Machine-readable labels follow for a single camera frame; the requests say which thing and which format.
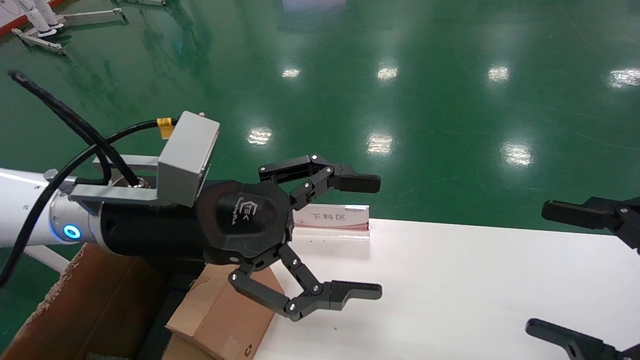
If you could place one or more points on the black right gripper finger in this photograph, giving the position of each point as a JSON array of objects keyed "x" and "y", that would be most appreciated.
[
  {"x": 580, "y": 345},
  {"x": 580, "y": 212}
]

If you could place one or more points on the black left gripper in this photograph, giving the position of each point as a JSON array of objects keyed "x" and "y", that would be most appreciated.
[{"x": 240, "y": 225}]

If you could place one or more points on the small cardboard box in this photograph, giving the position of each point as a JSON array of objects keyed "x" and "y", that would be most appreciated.
[{"x": 225, "y": 315}]

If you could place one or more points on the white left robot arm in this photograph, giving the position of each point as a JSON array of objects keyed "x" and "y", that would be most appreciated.
[{"x": 22, "y": 210}]

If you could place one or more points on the large open cardboard box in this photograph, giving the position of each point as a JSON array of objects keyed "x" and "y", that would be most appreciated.
[{"x": 95, "y": 310}]

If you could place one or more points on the acrylic table sign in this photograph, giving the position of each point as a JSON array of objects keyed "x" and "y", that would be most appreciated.
[{"x": 332, "y": 219}]

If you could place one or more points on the white pipe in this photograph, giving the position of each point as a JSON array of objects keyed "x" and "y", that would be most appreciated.
[{"x": 47, "y": 257}]

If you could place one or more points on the white metal frame on floor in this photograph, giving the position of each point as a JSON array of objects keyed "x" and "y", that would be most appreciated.
[{"x": 185, "y": 160}]

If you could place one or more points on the grey camera mounting bracket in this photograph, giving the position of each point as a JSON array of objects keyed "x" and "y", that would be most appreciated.
[{"x": 115, "y": 194}]

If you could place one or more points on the grey metal frame edge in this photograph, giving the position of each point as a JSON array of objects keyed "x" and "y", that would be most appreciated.
[{"x": 145, "y": 2}]

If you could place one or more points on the long grey metal floor frame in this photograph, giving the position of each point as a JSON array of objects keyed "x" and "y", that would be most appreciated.
[{"x": 95, "y": 17}]

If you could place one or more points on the short grey metal floor frame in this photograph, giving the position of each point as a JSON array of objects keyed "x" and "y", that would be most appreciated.
[{"x": 37, "y": 41}]

